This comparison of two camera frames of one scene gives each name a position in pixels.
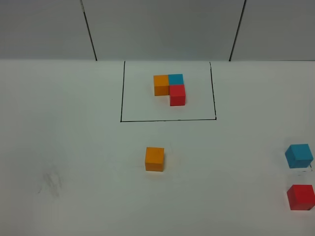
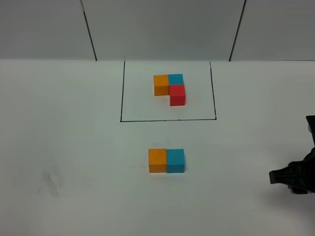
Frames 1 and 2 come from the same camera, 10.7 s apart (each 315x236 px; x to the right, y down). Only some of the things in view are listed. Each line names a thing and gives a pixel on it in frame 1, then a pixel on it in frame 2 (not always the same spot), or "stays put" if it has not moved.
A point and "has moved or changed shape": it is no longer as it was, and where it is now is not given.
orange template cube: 161,85 stays put
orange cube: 154,159 has moved or changed shape
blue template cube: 175,79 stays put
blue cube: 299,156 -> 175,160
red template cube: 177,95 stays put
